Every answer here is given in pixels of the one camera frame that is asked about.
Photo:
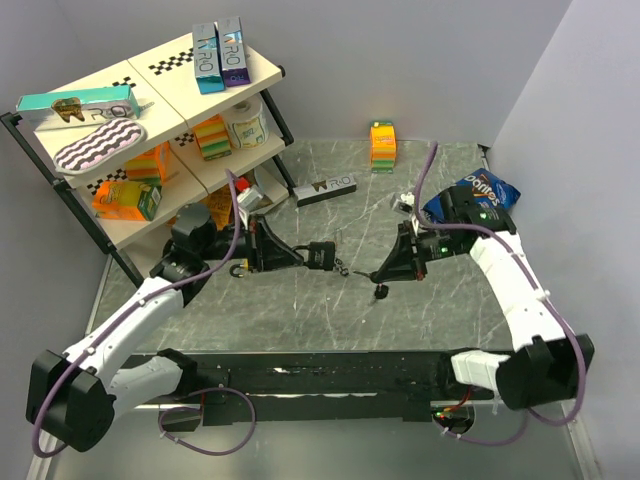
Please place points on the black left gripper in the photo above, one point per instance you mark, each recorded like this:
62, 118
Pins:
264, 249

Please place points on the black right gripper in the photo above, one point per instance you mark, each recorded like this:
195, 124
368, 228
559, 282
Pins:
402, 262

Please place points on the black padlock keys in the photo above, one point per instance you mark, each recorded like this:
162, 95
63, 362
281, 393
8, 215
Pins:
381, 290

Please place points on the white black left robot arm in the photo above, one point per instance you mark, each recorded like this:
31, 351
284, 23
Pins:
75, 396

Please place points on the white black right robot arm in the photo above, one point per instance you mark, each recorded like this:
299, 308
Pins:
549, 361

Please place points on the brown pouch bottom shelf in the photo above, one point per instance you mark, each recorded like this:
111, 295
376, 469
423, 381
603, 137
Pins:
265, 192

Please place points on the silver toothpaste box on table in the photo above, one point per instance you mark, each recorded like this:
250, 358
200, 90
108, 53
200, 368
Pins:
324, 190

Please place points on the orange box bottom shelf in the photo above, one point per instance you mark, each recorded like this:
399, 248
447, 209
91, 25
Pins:
219, 204

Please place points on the blue Doritos chip bag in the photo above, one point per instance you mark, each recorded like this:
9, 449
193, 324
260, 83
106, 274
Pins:
489, 190

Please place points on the toilet paper roll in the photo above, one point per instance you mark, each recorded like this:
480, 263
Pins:
246, 124

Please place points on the sponge pack on table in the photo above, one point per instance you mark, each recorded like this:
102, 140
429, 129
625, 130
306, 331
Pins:
383, 147

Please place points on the sponge pack middle shelf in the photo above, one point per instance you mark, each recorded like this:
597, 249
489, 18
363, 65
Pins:
212, 138

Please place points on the orange sponge pack left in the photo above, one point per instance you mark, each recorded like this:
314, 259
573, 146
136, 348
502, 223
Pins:
151, 166

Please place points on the orange green snack box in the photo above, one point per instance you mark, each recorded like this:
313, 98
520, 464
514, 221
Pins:
127, 200

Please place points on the beige black shelf rack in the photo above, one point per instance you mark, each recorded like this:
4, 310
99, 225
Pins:
162, 81

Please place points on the purple toothpaste box standing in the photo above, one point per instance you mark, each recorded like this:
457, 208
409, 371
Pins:
232, 52

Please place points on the blue toothpaste box standing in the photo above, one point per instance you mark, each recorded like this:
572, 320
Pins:
207, 69

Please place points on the pink grey striped sponge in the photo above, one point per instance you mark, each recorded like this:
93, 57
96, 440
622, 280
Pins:
88, 153

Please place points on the teal toothpaste box lying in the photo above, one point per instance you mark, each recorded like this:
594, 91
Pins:
78, 108

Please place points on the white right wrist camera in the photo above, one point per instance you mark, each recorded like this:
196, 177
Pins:
403, 203

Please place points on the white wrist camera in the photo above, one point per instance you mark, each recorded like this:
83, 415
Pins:
403, 203
249, 196

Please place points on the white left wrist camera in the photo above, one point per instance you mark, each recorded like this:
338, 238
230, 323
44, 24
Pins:
249, 196

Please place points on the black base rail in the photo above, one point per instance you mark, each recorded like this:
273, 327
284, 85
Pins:
331, 385

